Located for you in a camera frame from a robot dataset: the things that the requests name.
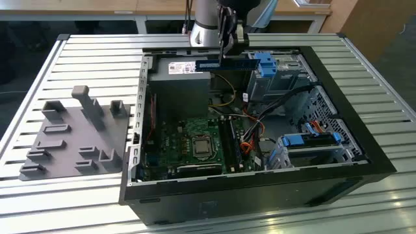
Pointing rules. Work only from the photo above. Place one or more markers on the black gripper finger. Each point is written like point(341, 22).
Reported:
point(223, 36)
point(239, 41)

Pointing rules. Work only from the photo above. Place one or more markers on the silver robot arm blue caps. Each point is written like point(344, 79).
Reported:
point(205, 22)

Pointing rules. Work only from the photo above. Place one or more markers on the blue disk carrier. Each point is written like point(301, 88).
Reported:
point(265, 64)
point(299, 141)

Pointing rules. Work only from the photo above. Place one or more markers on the grey power supply unit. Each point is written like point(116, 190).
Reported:
point(179, 90)

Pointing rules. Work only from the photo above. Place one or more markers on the wooden cabinet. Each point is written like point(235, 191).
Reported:
point(373, 22)

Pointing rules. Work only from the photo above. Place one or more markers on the green motherboard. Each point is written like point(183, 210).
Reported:
point(172, 136)

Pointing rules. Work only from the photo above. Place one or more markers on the silver CPU in socket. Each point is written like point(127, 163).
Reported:
point(201, 146)

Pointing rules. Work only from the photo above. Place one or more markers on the black graphics card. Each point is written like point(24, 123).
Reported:
point(200, 169)

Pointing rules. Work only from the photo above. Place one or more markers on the grey plastic parts rack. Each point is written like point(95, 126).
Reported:
point(75, 136)

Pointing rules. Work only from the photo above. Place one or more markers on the black open PC case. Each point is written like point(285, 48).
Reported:
point(227, 195)

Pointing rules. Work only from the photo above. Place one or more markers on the wooden desk white frame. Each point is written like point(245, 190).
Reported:
point(97, 9)

